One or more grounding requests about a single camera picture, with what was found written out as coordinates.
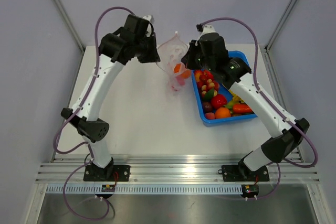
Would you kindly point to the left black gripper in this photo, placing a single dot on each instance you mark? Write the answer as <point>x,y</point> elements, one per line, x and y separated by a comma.
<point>152,57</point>

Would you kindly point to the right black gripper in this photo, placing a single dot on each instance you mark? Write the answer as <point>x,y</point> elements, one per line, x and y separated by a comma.
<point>188,60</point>

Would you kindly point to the red yellow mango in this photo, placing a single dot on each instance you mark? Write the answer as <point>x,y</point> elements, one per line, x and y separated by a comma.
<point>198,73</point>

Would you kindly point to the small orange pumpkin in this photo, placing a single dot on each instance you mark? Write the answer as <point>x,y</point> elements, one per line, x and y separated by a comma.
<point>181,71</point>

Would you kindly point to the clear pink-dotted zip bag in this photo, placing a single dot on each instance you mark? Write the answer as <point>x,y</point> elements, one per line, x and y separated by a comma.
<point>171,52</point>

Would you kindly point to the wrinkled red tomato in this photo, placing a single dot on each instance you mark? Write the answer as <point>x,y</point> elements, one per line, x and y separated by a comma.
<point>177,83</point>

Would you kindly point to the yellow banana bunch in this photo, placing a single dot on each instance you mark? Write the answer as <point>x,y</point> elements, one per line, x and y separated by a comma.
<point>236,98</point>

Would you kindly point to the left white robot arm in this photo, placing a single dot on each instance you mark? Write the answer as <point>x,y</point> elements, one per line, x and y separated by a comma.
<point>84,114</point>

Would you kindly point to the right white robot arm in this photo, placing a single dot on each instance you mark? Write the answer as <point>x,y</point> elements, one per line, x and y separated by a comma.
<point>285,130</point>

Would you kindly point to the red apple middle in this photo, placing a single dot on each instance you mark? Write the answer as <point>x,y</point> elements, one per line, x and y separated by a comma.
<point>218,101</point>

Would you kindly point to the blue plastic bin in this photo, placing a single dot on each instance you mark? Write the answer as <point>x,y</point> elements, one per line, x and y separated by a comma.
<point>226,94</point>

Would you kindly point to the dark purple plum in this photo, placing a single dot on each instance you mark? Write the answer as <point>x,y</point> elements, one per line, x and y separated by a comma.
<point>207,107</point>

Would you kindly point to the yellow green pepper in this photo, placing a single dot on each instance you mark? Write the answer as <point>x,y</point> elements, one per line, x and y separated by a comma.
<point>230,105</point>

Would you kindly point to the orange fruit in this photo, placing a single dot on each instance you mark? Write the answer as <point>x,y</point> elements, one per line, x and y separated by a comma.
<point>222,113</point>

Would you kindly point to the orange carrot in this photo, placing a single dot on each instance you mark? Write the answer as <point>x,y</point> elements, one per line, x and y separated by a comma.
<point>242,108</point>

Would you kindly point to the pink peach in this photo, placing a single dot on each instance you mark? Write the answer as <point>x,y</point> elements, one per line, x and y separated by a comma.
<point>210,116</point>

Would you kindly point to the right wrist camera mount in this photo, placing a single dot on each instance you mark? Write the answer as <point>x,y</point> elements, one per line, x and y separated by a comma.
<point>205,29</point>

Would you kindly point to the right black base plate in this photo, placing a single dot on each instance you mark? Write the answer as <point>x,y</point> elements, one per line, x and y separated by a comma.
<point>238,173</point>

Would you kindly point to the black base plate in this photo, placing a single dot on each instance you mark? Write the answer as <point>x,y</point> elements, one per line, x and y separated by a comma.
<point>238,173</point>
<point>119,173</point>

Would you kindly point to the aluminium mounting rail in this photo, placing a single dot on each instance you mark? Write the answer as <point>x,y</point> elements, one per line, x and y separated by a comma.
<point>169,169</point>

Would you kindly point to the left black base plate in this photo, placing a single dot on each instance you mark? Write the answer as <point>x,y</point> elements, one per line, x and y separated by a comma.
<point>119,173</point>

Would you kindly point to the white slotted cable duct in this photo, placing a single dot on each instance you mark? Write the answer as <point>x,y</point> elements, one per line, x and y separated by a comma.
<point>185,189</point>

